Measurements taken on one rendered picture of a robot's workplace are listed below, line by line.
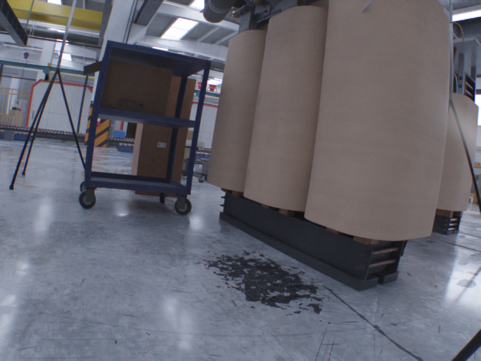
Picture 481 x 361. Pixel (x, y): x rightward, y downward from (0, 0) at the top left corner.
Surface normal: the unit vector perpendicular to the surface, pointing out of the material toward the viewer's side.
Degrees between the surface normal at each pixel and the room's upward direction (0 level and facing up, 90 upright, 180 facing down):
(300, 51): 90
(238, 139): 90
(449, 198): 90
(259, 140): 90
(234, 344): 0
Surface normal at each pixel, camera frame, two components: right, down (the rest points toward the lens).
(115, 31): 0.51, 0.13
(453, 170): -0.19, 0.04
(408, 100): 0.10, 0.08
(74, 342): 0.14, -0.99
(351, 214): -0.70, -0.05
